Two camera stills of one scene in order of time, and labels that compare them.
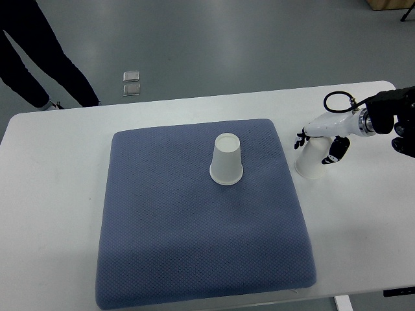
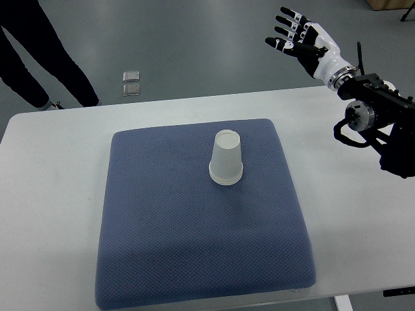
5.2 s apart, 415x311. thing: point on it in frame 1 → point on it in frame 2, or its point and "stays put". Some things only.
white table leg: x=343 y=302 stays put
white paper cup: x=308 y=164 → x=226 y=166
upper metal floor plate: x=131 y=76 stays put
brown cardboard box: x=388 y=4 stays put
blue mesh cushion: x=199 y=211 stays put
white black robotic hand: x=341 y=126 → x=316 y=50
